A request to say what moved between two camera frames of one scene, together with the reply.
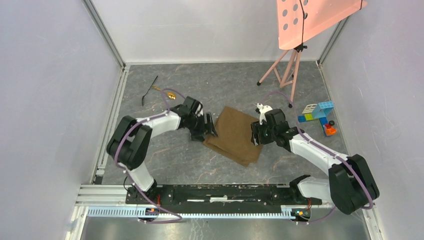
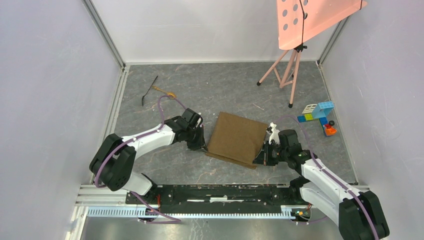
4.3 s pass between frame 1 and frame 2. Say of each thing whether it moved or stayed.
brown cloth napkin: stayed
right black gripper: moved
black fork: stayed
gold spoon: stayed
